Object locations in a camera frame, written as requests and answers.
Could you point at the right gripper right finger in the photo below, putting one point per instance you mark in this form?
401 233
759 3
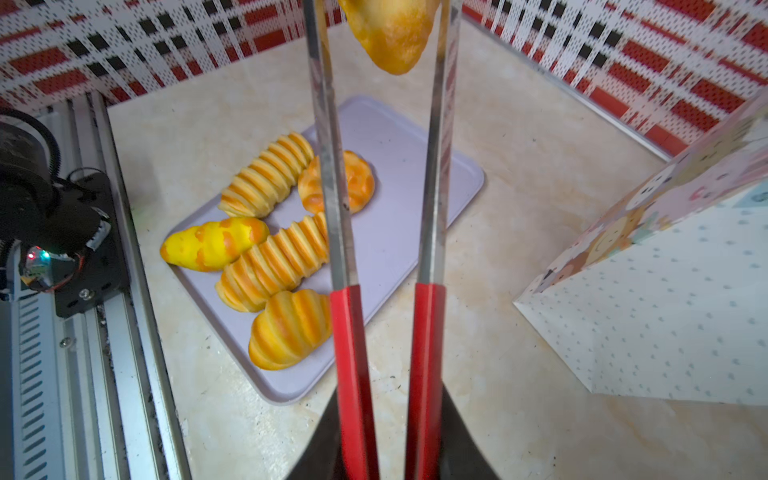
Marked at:
459 457

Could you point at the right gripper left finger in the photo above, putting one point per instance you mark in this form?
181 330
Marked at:
322 458

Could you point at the metal tongs red handle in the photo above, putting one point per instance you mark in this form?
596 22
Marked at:
358 441

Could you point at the small ridged bread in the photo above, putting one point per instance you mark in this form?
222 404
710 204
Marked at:
291 327

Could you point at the long ridged bread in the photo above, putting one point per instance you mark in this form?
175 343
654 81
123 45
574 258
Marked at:
268 179
280 263

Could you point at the lavender plastic tray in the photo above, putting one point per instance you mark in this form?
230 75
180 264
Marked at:
386 236

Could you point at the oval golden bread roll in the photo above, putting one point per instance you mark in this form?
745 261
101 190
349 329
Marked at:
394 33

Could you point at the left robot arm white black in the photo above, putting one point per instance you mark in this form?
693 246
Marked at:
34 209

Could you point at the yellow twisted bread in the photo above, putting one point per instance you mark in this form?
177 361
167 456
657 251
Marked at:
213 245

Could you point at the white cartoon paper bag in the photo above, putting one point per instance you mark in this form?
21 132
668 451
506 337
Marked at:
666 295

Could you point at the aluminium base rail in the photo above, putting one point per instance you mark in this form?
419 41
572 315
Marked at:
85 397

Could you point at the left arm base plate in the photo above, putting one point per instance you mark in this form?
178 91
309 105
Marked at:
100 273

